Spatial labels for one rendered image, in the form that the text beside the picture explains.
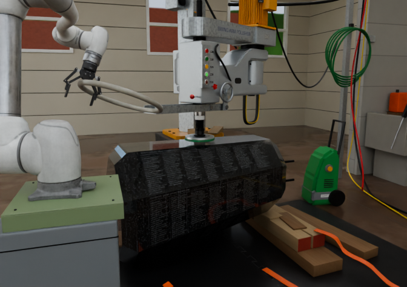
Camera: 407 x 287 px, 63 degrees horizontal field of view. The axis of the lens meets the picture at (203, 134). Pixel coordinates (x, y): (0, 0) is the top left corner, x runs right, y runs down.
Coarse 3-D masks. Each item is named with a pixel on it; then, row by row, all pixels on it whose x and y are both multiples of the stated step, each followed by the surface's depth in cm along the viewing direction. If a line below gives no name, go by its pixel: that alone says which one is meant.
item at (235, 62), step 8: (216, 48) 227; (248, 48) 266; (224, 56) 267; (232, 56) 261; (240, 56) 255; (248, 56) 260; (256, 56) 269; (264, 56) 277; (224, 64) 256; (232, 64) 251; (240, 64) 254; (224, 72) 240; (232, 72) 247; (240, 72) 255; (224, 80) 241; (232, 80) 248; (240, 80) 256; (240, 88) 257; (248, 88) 265; (256, 88) 274; (264, 88) 283; (224, 96) 246; (224, 104) 247
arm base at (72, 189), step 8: (40, 184) 120; (48, 184) 119; (56, 184) 119; (64, 184) 120; (72, 184) 122; (80, 184) 126; (88, 184) 127; (40, 192) 120; (48, 192) 119; (56, 192) 119; (64, 192) 120; (72, 192) 121; (80, 192) 122; (32, 200) 117
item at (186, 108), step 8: (168, 104) 224; (176, 104) 229; (184, 104) 235; (192, 104) 240; (200, 104) 232; (208, 104) 237; (216, 104) 244; (168, 112) 209; (176, 112) 215; (184, 112) 220
